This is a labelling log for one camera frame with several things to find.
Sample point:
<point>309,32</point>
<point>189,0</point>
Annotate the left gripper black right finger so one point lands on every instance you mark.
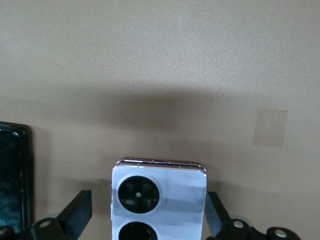
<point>215,215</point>

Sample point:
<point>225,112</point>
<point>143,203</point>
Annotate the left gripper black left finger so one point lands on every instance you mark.
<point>75,212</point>

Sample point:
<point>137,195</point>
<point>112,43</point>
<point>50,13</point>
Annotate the black slab smartphone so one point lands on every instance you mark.
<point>12,175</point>

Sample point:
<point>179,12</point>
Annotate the small brown tape patch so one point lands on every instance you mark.
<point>270,127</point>

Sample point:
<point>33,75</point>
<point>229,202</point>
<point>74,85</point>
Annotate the white flip phone black circles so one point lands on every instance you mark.
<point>175,200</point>

